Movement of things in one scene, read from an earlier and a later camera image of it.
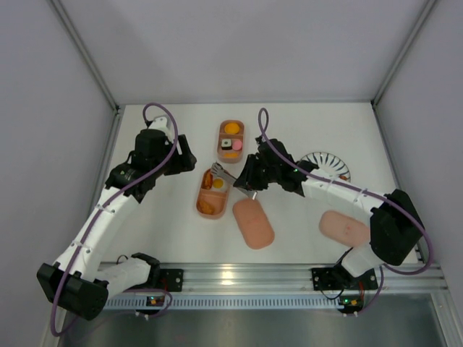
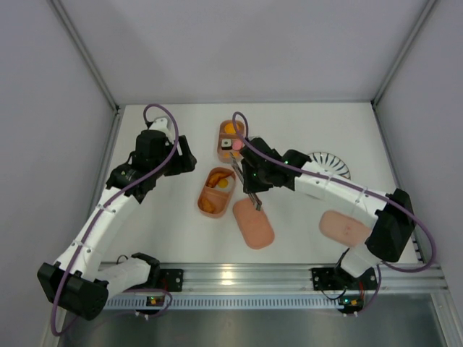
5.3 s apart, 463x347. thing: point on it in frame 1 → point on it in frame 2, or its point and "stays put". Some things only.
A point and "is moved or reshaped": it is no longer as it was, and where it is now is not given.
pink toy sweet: (237, 144) stays put
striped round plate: (330, 165) stays put
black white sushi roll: (226, 144) stays put
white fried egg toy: (219, 184) is moved or reshaped
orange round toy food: (231, 129) stays put
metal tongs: (223, 175) → (240, 171)
